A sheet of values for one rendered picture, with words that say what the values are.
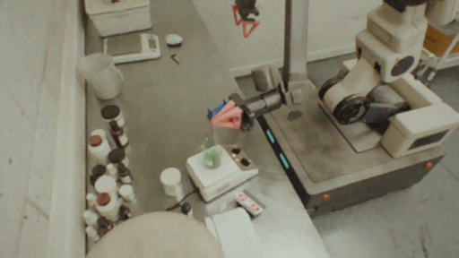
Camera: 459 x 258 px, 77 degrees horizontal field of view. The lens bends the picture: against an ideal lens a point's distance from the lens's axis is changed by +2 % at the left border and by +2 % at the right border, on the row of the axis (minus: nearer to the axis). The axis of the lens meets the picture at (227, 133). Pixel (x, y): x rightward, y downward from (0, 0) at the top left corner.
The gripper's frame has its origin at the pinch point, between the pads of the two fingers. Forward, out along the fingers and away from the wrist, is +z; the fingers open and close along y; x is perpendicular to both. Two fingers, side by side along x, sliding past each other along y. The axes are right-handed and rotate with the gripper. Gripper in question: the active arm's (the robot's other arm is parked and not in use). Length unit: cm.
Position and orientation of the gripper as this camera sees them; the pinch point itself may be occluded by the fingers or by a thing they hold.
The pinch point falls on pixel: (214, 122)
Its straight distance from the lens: 75.4
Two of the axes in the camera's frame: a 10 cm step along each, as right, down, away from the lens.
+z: -8.9, 3.5, -3.1
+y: 4.6, 6.7, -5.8
